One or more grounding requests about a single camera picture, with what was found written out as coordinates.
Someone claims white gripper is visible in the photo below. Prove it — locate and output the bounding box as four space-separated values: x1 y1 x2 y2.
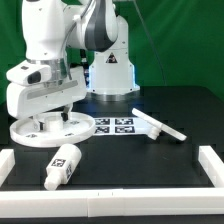
6 67 86 130

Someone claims white round table top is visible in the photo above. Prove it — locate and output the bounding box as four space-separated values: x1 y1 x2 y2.
10 112 96 148

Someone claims white table base foot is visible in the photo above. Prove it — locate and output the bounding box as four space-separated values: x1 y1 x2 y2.
132 108 187 141

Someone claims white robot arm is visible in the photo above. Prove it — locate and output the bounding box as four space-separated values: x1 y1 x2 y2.
6 0 140 130

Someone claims white fiducial marker sheet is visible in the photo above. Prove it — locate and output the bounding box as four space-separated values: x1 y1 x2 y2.
95 117 151 136

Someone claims white left fence block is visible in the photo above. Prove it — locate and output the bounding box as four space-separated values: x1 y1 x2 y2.
0 149 15 187

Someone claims white fence block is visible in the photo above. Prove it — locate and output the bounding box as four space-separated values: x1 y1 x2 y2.
0 149 15 187
198 146 224 188

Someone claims white right fence block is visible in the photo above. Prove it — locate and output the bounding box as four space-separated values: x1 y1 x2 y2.
198 146 224 188

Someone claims white front fence bar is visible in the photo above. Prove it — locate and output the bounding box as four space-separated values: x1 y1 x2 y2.
0 188 224 218

